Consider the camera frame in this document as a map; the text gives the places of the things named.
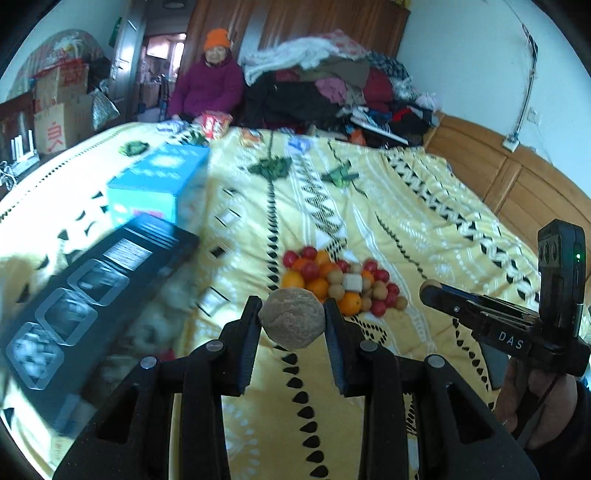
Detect red cherry tomato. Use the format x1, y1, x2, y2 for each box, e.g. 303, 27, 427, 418
370, 299, 388, 318

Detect round brown potato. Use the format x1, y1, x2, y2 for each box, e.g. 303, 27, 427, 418
259, 287, 325, 350

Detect small orange tangerine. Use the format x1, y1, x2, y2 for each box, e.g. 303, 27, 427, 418
280, 270, 305, 289

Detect person's right hand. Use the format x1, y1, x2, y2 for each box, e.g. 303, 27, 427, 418
495, 358, 589, 450

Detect large orange at front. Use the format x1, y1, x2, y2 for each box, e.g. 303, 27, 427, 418
338, 291, 363, 317

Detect white yam chunk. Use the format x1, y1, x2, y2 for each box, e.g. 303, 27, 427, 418
342, 273, 363, 293

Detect yellow patterned bed blanket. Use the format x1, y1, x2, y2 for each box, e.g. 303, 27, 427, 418
0, 121, 591, 480

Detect wooden headboard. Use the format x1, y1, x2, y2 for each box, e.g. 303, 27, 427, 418
424, 112, 591, 282

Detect blue and green carton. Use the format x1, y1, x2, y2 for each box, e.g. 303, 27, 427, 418
107, 143, 209, 234

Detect black shaver gift box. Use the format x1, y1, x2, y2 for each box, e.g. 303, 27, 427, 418
1, 214, 199, 434

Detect red snack bag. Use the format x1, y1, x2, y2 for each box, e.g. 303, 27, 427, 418
198, 111, 233, 140

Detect seated person in purple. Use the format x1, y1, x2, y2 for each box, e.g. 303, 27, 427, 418
167, 28, 245, 122

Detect pile of clothes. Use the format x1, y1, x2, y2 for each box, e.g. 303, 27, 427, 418
238, 30, 440, 148

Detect stacked cardboard boxes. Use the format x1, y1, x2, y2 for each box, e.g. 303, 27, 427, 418
34, 62, 93, 155

